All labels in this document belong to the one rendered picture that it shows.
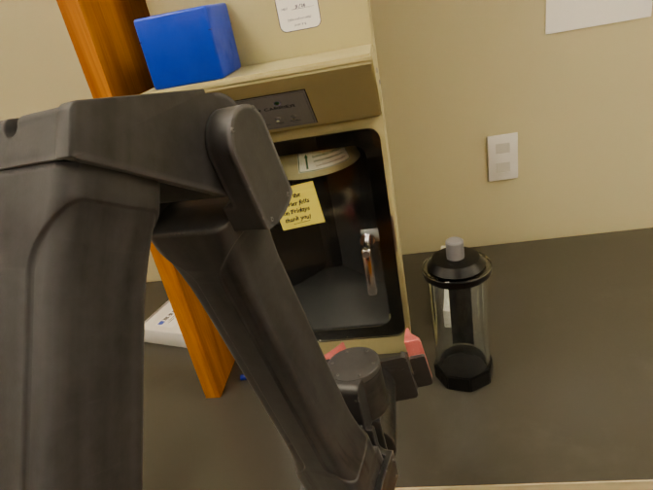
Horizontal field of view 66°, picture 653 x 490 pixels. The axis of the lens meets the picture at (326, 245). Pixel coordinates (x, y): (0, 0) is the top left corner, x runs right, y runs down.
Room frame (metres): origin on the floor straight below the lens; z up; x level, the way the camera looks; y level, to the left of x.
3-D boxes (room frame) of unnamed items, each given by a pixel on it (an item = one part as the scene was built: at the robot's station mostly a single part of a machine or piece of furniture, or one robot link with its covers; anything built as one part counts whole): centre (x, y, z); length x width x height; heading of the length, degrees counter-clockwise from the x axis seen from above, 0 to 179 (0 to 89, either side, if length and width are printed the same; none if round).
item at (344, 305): (0.80, 0.03, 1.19); 0.30 x 0.01 x 0.40; 79
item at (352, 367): (0.39, 0.01, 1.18); 0.12 x 0.09 x 0.11; 154
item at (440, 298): (0.70, -0.20, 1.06); 0.11 x 0.11 x 0.21
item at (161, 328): (1.02, 0.37, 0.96); 0.16 x 0.12 x 0.04; 62
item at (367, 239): (0.75, -0.07, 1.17); 0.05 x 0.03 x 0.10; 169
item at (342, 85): (0.75, 0.04, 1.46); 0.32 x 0.11 x 0.10; 79
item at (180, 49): (0.77, 0.13, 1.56); 0.10 x 0.10 x 0.09; 79
